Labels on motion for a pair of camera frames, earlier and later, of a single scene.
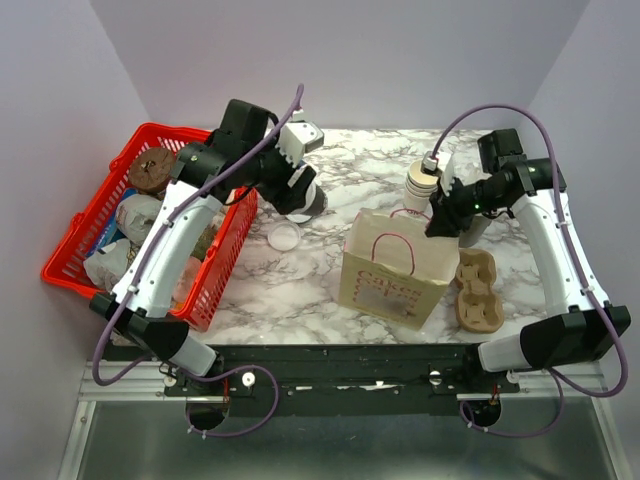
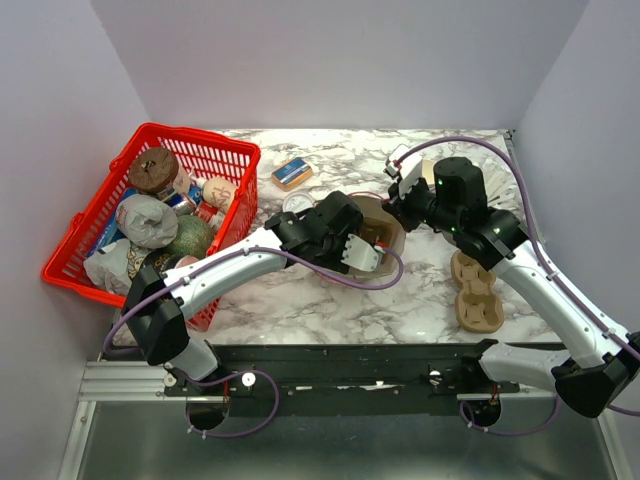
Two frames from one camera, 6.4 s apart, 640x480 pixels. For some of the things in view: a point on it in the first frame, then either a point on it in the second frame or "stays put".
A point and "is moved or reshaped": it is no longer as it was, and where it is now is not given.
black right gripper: x=445 y=213 to x=399 y=208
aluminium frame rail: x=143 y=383 stays put
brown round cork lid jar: x=150 y=169 stays put
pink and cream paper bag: x=394 y=272 is moved or reshaped
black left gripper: x=283 y=197 to x=334 y=261
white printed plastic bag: x=107 y=267 stays put
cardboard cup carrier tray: x=478 y=307 stays put
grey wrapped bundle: x=135 y=215 stays put
